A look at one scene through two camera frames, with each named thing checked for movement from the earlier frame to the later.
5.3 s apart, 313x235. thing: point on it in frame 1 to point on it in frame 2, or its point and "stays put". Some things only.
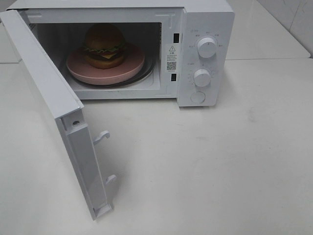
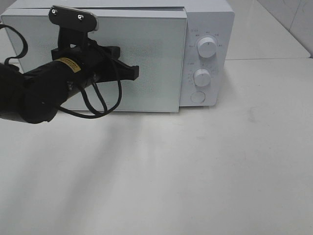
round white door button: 198,97 stays put
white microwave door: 67,108 to 152,40
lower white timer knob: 202,78 stays put
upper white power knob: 207,47 stays put
